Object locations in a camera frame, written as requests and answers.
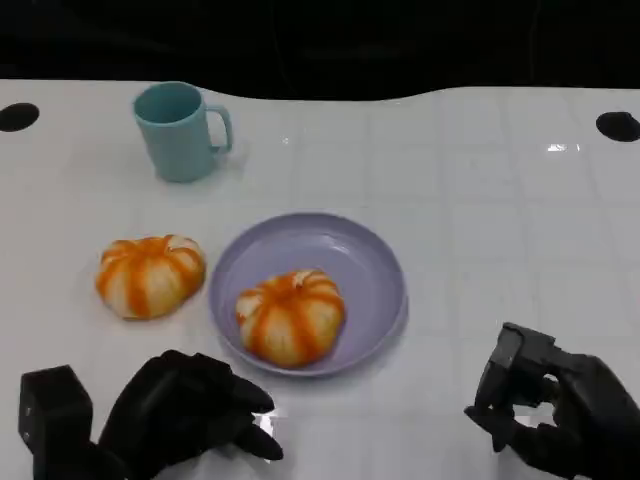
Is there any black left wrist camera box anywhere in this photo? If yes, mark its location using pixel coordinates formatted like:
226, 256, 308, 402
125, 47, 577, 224
18, 364, 94, 480

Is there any black curtain backdrop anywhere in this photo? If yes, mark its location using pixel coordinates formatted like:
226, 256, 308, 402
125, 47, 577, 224
0, 0, 640, 101

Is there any black table cable hole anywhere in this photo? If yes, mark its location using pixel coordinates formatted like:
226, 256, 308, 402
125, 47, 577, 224
595, 111, 640, 143
0, 102, 40, 134

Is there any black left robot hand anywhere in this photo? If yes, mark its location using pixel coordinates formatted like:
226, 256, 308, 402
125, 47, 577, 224
97, 348, 285, 476

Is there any pale green mug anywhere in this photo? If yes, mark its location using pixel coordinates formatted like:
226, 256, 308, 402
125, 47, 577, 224
132, 82, 234, 184

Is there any lilac plate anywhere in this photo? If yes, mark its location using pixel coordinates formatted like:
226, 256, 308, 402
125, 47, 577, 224
208, 212, 409, 377

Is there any orange and white bread roll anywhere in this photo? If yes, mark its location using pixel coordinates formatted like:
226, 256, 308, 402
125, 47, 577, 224
235, 268, 347, 370
94, 233, 207, 321

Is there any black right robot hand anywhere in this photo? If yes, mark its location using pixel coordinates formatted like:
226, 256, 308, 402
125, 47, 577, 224
463, 322, 640, 480

